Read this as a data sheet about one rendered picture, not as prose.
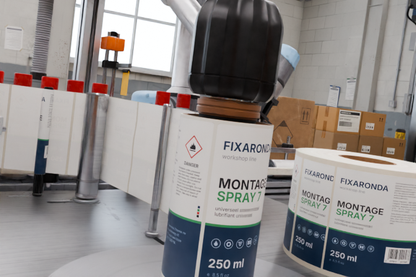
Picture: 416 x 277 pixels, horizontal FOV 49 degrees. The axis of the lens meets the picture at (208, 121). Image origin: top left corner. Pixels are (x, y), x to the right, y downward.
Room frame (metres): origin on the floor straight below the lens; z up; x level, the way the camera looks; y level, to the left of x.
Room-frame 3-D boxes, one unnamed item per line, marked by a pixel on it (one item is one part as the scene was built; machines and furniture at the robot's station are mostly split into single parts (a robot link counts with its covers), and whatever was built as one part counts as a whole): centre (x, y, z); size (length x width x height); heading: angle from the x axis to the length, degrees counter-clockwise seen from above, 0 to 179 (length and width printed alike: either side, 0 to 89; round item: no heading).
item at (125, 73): (1.03, 0.20, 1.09); 0.03 x 0.01 x 0.06; 36
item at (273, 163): (1.34, -0.27, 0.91); 0.20 x 0.05 x 0.05; 125
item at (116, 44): (1.05, 0.23, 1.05); 0.10 x 0.04 x 0.33; 36
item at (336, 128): (5.12, -1.52, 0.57); 1.20 x 0.85 x 1.14; 119
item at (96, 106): (0.78, 0.19, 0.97); 0.05 x 0.05 x 0.19
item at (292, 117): (1.67, -0.19, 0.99); 0.30 x 0.24 x 0.27; 125
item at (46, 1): (1.00, 0.38, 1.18); 0.04 x 0.04 x 0.21
